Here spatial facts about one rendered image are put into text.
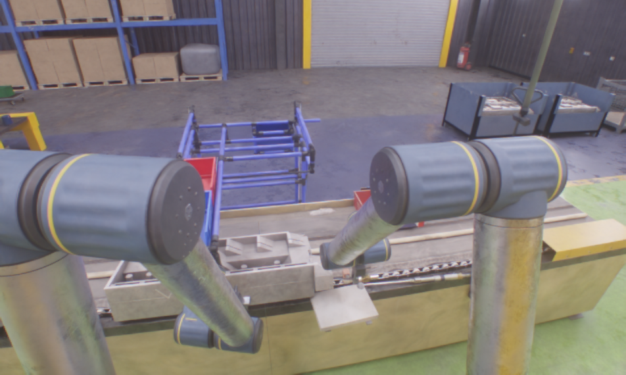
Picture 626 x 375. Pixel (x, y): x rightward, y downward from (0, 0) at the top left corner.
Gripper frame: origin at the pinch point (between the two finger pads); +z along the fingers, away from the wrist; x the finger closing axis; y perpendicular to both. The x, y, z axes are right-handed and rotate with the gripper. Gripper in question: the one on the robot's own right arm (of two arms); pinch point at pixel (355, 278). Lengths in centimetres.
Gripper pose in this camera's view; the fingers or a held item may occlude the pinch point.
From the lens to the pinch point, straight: 168.7
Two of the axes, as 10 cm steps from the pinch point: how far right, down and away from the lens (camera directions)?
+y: 9.8, -0.7, 1.6
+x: -1.7, -4.9, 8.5
